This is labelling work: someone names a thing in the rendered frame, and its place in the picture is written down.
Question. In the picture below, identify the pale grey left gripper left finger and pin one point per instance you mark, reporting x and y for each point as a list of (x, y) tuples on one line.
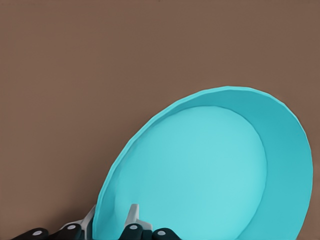
[(75, 228)]

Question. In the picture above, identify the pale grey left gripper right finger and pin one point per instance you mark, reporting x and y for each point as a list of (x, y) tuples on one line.
[(136, 225)]

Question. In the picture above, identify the blue plate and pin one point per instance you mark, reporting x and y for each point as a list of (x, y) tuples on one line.
[(200, 170)]

